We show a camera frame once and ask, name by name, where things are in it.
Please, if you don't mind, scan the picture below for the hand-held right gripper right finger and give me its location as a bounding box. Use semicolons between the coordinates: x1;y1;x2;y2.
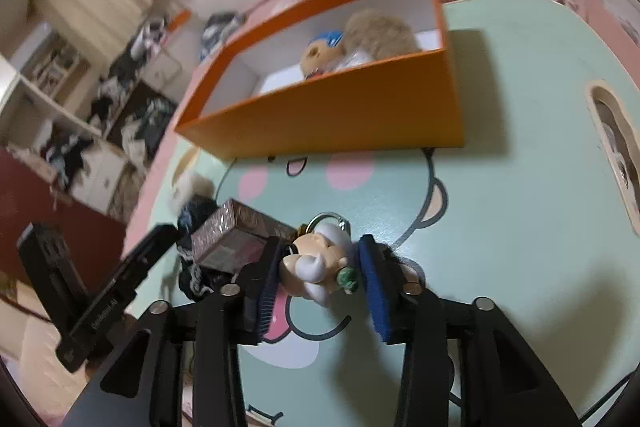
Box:
357;234;583;427

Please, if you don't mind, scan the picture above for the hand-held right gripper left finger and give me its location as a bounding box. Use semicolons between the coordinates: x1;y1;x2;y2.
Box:
62;234;286;427

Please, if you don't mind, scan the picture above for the small figurine keychain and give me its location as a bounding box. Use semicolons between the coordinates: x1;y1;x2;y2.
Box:
280;213;362;308

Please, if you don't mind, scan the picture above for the small brown patterned box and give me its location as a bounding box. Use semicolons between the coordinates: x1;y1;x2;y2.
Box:
191;198;297;273

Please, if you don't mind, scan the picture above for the black lace cloth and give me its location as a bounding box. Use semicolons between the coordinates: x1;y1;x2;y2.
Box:
176;194;237;301

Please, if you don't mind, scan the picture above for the orange cardboard box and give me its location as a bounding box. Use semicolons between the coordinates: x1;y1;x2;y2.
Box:
174;0;466;160

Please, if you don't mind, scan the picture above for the furry beige tail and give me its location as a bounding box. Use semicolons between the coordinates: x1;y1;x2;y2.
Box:
344;8;420;59

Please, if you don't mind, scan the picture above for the dark red board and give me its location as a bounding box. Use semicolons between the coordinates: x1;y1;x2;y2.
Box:
0;147;128;295

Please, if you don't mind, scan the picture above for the white drawer cabinet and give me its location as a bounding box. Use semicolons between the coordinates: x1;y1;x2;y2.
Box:
70;141;132;214

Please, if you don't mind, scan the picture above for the dark clothes heap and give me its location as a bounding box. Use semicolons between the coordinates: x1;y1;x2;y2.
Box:
40;127;88;188

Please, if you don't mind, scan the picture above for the black and white clothes pile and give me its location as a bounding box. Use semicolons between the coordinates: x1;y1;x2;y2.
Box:
107;79;178;158

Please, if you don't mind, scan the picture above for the white open shelf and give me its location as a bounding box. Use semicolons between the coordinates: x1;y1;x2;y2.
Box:
0;19;108;142

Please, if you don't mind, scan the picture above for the dark jacket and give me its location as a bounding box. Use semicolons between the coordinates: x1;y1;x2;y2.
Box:
107;19;166;82

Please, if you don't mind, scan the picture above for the blue-grey clothes bundle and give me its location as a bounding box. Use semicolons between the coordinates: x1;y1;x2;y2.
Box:
200;11;247;60

